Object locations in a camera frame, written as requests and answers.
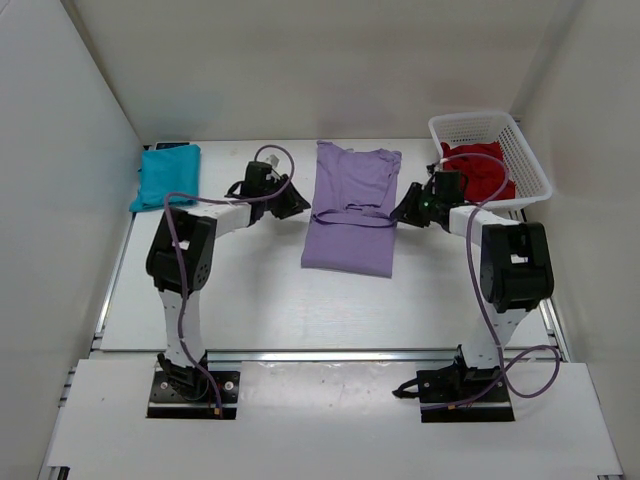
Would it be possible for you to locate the red t shirt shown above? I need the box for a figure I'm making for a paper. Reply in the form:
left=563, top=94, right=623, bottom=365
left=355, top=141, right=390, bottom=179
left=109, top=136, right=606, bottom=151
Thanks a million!
left=440, top=142, right=504, bottom=203

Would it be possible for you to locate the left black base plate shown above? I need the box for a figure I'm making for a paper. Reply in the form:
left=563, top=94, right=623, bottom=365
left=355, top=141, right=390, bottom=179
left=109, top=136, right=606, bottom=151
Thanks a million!
left=146, top=363, right=241, bottom=420

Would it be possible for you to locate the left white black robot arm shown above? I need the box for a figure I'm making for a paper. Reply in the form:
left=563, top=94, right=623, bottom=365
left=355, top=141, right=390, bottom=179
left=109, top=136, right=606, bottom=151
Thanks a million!
left=146, top=160, right=311, bottom=407

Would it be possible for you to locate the purple t shirt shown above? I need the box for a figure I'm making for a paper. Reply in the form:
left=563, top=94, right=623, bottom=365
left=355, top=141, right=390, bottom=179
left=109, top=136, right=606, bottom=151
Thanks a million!
left=301, top=141, right=402, bottom=278

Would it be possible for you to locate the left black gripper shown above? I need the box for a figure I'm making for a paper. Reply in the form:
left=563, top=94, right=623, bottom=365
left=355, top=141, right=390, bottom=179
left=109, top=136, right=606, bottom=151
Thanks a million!
left=261, top=173, right=312, bottom=219

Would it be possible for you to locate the aluminium rail front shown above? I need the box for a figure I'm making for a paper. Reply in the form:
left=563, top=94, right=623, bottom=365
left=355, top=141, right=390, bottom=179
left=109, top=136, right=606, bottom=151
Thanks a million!
left=204, top=348, right=566, bottom=364

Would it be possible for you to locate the teal t shirt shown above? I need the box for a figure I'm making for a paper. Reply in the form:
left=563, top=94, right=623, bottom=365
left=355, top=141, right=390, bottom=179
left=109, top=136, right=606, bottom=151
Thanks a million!
left=129, top=144, right=201, bottom=213

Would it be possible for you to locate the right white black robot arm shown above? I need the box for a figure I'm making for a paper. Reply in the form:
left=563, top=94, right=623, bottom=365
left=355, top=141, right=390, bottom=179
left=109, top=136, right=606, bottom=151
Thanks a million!
left=391, top=171, right=554, bottom=411

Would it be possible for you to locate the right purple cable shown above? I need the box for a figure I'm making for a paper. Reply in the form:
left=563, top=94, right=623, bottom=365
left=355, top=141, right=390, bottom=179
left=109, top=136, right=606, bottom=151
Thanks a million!
left=419, top=154, right=561, bottom=412

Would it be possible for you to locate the white plastic basket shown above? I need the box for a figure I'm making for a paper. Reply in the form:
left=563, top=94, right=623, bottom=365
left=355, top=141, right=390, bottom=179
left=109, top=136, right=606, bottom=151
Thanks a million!
left=428, top=110, right=553, bottom=210

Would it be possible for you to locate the blue label sticker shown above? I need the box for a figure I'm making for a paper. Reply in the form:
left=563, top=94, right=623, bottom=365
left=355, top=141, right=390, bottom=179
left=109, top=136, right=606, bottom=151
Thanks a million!
left=154, top=142, right=190, bottom=150

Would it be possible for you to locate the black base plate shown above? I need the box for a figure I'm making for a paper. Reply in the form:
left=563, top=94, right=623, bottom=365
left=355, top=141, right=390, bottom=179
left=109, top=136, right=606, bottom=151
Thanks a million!
left=417, top=366, right=515, bottom=423
left=146, top=363, right=241, bottom=420

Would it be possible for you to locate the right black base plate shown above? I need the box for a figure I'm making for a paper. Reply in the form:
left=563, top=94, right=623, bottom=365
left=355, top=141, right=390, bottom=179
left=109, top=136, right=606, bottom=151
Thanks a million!
left=417, top=366, right=515, bottom=423

